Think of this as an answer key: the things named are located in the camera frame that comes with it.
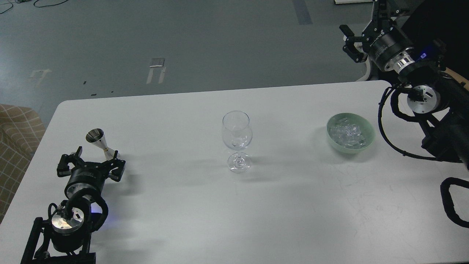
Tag white board edge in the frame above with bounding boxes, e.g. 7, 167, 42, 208
334, 0, 373, 5

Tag clear ice cubes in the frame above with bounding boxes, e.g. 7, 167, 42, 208
328, 124, 368, 149

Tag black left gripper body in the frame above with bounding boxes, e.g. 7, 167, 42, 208
64, 163, 110, 198

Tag steel cocktail jigger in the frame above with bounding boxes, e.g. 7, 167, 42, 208
85, 128, 115, 160

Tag clear wine glass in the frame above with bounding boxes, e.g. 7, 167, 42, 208
222, 110, 253, 173

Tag person in black shirt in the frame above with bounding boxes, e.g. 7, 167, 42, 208
402, 0, 469, 80

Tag green bowl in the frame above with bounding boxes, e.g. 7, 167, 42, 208
326, 113, 376, 154

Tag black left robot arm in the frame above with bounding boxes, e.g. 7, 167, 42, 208
21, 147, 126, 264

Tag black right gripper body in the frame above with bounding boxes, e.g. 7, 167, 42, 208
361, 20, 416, 72

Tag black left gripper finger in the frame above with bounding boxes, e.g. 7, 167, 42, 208
57, 146, 88, 177
99, 150, 126, 182

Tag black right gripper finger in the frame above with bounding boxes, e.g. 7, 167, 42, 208
339, 25, 367, 63
372, 0, 405, 30

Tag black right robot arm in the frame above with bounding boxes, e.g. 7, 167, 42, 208
339, 0, 468, 167

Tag beige checkered sofa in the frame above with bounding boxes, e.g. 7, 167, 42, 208
0, 104, 45, 221

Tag white office chair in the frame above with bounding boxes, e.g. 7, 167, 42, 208
354, 43, 380, 82

